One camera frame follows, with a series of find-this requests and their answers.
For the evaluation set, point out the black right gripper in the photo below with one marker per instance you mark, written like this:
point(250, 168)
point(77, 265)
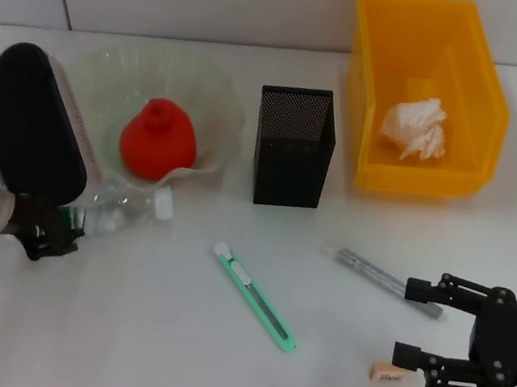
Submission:
point(506, 348)

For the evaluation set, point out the yellow plastic bin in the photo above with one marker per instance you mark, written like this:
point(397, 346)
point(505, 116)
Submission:
point(414, 182)

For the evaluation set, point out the clear glass fruit plate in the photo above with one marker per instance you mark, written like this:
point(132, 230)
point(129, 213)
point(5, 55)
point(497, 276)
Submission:
point(111, 76)

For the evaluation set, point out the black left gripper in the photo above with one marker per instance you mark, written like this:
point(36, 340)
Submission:
point(39, 213)

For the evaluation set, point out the small wooden stamp block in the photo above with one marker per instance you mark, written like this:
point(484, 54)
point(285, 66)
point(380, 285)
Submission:
point(382, 374)

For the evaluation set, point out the silver glitter pen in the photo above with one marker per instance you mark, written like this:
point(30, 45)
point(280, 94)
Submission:
point(368, 267)

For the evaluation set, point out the orange toy fruit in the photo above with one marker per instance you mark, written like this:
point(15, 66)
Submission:
point(160, 141)

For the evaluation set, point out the white paper ball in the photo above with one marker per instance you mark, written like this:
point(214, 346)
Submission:
point(412, 126)

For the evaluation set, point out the green utility knife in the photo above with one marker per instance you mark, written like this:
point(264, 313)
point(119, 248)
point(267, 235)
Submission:
point(253, 296)

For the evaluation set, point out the clear water bottle green label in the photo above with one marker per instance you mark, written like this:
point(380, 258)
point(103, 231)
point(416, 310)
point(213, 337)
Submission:
point(131, 209)

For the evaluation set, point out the black mesh pen holder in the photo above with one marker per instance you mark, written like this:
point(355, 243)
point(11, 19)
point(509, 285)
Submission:
point(290, 174)

